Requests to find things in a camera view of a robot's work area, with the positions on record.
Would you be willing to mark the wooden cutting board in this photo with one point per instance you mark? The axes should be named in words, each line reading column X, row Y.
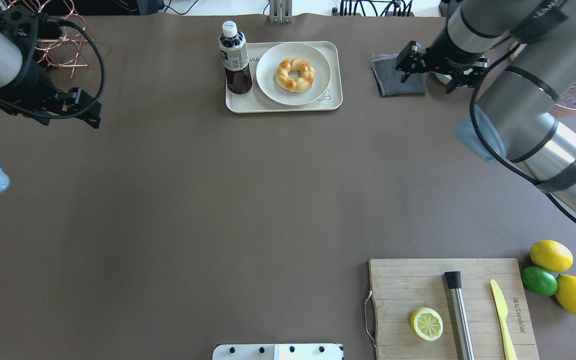
column 400, row 286

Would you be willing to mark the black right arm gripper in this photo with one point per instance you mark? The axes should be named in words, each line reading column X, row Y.
column 439, row 55

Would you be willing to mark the white round plate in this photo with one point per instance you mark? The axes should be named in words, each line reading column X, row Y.
column 265, row 72

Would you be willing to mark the mint green bowl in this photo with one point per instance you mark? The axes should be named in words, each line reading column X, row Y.
column 443, row 78

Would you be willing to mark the glazed twisted ring donut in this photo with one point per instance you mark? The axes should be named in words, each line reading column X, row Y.
column 295, row 75

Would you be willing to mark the cream rabbit tray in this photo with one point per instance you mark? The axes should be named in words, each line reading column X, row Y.
column 255, row 101

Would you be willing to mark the yellow plastic knife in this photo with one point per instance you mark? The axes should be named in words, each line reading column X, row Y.
column 502, row 313

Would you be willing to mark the dark tea bottle on tray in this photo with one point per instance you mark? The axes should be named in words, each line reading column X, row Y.
column 235, row 58

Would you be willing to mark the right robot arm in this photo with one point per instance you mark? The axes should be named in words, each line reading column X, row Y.
column 511, row 122

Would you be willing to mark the copper wire bottle rack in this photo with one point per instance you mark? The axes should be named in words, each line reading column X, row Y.
column 66, row 51

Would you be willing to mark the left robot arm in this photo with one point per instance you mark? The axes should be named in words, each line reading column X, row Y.
column 12, row 62

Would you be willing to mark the green lime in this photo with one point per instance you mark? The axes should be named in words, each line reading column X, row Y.
column 539, row 281

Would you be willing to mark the dark grey folded cloth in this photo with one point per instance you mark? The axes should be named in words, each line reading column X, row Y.
column 389, row 79

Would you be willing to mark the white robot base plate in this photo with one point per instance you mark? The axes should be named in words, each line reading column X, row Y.
column 280, row 351

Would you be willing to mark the half lemon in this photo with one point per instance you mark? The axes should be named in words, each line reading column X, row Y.
column 427, row 323

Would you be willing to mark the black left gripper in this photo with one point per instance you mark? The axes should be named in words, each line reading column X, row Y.
column 34, row 80

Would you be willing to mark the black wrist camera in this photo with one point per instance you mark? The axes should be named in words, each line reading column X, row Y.
column 24, row 28

